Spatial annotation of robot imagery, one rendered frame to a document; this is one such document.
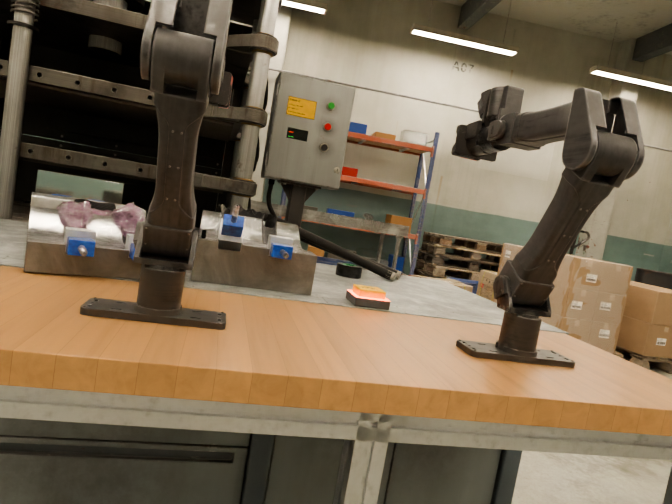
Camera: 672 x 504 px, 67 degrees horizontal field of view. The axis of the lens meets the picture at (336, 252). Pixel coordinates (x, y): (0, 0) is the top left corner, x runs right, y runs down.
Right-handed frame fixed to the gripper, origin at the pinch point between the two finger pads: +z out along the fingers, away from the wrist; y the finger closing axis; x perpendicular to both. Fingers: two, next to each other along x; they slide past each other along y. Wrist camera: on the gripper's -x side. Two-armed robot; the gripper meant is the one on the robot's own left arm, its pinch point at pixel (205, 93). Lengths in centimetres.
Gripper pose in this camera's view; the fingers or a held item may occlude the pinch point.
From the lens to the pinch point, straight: 117.8
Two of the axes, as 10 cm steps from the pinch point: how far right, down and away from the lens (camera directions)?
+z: -2.2, -0.9, 9.7
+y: -9.6, -1.4, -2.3
